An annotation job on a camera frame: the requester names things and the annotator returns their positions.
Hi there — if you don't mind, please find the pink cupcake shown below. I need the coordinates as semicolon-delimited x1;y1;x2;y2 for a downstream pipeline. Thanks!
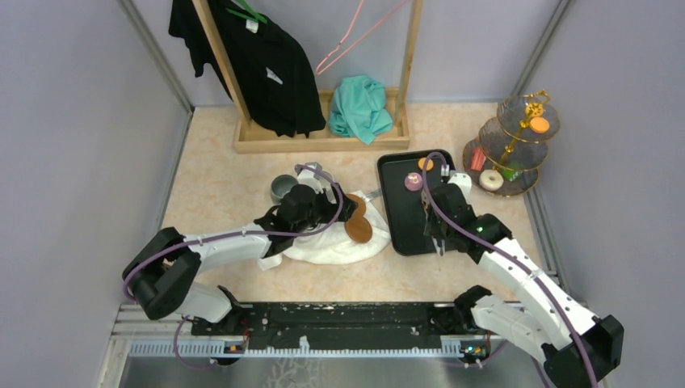
404;172;423;192

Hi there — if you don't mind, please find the black t-shirt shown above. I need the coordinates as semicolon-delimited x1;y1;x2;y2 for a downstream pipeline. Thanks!
168;0;327;139

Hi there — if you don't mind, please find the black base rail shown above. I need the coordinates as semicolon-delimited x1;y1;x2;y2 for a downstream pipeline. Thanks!
191;302;497;358

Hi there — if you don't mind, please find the teal cloth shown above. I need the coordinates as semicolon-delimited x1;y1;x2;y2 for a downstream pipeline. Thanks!
328;75;393;145

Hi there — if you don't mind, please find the orange macaron on stand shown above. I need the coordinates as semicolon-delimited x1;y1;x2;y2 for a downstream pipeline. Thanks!
528;116;550;134

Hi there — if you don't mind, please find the white towel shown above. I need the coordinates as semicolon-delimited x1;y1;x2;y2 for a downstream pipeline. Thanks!
258;190;391;271

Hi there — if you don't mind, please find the pink hanger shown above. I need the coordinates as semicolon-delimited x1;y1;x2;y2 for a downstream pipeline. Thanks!
314;0;413;76

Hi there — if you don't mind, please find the green cake slice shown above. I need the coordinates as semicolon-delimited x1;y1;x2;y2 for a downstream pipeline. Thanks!
501;163;524;182

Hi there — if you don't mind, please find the lower wooden coaster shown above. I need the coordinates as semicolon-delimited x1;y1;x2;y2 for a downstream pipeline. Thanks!
344;216;373;243

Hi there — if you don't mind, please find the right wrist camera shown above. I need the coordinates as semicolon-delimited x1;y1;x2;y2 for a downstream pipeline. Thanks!
440;164;473;200

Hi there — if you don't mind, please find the grey-blue ceramic mug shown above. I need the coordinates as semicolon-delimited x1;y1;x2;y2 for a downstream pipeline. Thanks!
270;175;298;205

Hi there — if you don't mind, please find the red cake slice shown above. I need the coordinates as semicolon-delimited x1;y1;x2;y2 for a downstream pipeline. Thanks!
470;146;485;171

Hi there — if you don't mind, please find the purple cable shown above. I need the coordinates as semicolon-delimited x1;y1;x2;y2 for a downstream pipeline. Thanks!
121;162;345;372
419;151;600;388

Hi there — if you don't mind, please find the black baking tray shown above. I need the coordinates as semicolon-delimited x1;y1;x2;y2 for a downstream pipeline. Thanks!
377;150;436;256

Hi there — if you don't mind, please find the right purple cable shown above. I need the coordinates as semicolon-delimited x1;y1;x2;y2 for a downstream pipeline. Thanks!
419;151;600;388

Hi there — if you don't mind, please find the white glazed donut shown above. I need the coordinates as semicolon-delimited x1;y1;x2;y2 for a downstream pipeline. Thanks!
478;169;504;192

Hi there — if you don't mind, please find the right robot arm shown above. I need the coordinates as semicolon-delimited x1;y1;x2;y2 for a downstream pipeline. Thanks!
421;183;624;387

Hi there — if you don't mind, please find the wooden coaster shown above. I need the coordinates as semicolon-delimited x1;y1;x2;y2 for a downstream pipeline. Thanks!
346;193;367;221
344;216;373;243

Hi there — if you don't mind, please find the upper wooden coaster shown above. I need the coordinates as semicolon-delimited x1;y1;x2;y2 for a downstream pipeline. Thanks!
346;193;367;221

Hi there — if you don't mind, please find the orange biscuit on tray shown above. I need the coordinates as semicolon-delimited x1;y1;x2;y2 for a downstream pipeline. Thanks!
418;158;435;171

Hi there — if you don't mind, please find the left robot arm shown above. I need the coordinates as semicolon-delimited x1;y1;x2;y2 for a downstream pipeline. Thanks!
122;183;359;335

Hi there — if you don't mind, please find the white speckled mug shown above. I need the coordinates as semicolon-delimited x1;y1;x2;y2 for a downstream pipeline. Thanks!
295;162;334;192

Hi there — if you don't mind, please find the three-tier glass stand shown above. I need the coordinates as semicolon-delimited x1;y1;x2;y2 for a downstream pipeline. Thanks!
462;90;561;197

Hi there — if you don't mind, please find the wooden clothes rack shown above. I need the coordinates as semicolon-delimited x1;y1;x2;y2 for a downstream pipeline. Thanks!
192;0;423;154

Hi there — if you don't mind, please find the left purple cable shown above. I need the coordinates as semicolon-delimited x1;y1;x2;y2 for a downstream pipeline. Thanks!
121;162;345;372

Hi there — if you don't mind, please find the green hanger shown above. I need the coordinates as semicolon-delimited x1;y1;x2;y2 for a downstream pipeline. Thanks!
225;0;268;23

